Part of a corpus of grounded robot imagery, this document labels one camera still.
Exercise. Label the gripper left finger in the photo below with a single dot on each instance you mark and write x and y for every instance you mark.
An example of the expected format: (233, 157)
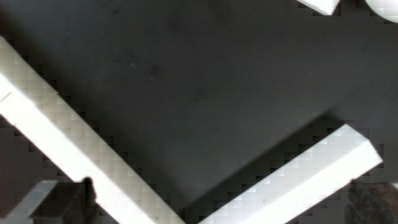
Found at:
(59, 203)

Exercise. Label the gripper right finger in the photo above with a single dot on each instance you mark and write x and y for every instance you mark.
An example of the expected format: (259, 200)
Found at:
(371, 208)

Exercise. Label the white lamp bulb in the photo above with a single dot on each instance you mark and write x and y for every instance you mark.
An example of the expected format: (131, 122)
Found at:
(384, 7)

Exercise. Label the white lamp base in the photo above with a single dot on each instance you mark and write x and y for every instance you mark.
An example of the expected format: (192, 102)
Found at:
(323, 6)

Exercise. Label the white U-shaped frame wall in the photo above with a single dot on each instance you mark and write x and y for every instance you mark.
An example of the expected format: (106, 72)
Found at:
(273, 201)

